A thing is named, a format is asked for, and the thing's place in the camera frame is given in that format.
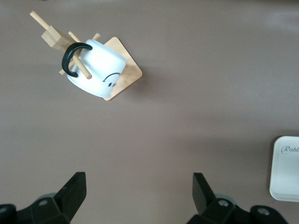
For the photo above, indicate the brown table cover mat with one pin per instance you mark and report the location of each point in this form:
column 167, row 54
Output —
column 187, row 70

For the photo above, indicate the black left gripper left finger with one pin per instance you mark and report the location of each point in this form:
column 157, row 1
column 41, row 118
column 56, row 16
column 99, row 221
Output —
column 70, row 196

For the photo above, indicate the cream rectangular rabbit tray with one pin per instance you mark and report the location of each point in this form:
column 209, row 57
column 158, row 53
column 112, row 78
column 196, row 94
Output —
column 287, row 175

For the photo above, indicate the wooden cup rack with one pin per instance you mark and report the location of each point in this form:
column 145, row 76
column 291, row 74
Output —
column 130, row 70

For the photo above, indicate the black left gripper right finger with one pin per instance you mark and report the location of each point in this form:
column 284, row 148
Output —
column 203, row 200

